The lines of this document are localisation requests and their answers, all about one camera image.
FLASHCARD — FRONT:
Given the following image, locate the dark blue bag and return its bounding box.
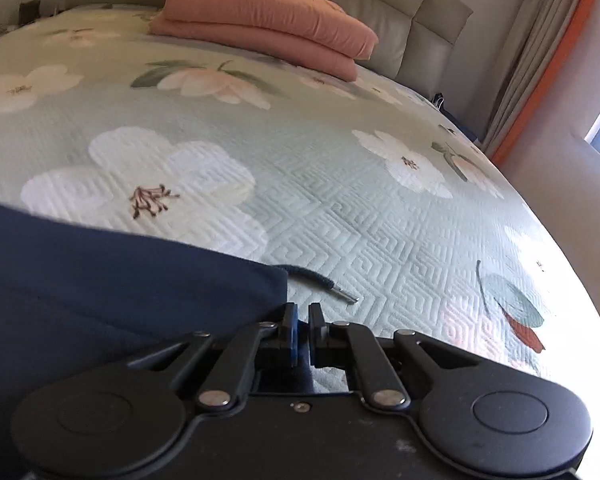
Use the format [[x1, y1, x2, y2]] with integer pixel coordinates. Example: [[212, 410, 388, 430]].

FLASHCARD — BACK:
[[431, 91, 477, 142]]

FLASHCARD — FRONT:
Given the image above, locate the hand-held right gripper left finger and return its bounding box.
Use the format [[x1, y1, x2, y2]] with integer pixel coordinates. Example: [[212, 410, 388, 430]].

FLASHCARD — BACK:
[[125, 302, 301, 409]]

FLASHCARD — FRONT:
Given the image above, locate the floral green bedspread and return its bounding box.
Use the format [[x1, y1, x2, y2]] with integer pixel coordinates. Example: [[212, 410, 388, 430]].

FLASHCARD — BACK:
[[0, 4, 600, 411]]

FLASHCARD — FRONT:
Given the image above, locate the navy blue striped hoodie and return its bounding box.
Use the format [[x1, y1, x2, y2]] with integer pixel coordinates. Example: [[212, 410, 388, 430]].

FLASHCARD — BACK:
[[0, 199, 359, 467]]

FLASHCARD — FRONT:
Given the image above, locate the beige padded bed headboard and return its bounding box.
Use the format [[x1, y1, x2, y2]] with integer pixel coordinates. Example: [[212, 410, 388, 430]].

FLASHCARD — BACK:
[[0, 0, 475, 80]]

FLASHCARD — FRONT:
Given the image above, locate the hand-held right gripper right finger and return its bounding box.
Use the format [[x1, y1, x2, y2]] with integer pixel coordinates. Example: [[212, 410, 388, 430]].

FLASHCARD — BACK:
[[307, 302, 482, 409]]

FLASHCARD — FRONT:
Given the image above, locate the folded pink blanket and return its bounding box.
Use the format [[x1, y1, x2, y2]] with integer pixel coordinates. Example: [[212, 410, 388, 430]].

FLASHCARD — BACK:
[[148, 0, 380, 82]]

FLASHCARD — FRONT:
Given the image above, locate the orange curtain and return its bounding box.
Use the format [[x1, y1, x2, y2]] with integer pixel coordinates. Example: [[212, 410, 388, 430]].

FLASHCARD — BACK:
[[489, 0, 600, 167]]

